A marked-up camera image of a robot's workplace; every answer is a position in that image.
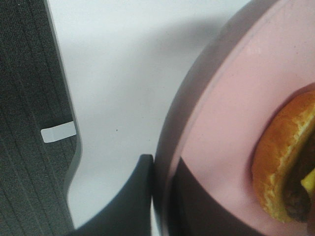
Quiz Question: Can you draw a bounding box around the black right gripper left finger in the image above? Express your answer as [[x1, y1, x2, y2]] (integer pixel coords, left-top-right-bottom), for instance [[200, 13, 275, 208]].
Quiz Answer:
[[68, 154, 154, 236]]

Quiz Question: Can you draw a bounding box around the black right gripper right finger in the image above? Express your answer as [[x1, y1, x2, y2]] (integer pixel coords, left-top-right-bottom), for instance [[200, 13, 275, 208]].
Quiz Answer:
[[169, 157, 311, 236]]

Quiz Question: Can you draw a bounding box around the burger with lettuce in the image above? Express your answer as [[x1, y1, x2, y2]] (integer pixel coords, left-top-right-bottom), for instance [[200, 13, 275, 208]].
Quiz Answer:
[[252, 90, 315, 222]]

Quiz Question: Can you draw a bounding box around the pink round plate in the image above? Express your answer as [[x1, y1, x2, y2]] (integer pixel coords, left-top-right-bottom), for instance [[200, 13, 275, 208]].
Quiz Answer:
[[154, 0, 315, 236]]

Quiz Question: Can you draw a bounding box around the white paper label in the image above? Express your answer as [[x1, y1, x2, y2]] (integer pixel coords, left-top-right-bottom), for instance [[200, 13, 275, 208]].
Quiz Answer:
[[41, 121, 76, 143]]

